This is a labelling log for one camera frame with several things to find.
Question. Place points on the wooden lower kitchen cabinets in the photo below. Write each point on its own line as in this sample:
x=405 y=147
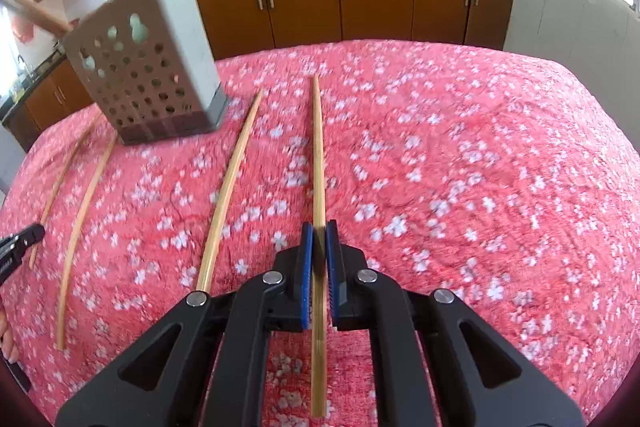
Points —
x=375 y=2

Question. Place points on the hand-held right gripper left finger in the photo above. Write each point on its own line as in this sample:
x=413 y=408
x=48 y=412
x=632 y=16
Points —
x=306 y=277

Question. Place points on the red plastic bag on hook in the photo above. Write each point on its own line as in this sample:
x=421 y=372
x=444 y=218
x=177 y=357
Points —
x=24 y=28

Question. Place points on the red floral tablecloth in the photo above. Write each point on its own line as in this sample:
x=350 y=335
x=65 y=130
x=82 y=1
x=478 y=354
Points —
x=450 y=157

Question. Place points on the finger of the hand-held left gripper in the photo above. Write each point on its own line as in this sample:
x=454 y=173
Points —
x=22 y=238

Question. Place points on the person's left hand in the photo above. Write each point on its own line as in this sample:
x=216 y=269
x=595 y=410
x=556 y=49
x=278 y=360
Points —
x=7 y=337

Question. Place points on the green perforated chopstick holder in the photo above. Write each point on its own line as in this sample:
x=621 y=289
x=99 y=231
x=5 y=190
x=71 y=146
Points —
x=150 y=72

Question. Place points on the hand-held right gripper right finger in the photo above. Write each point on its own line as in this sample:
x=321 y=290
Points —
x=335 y=277

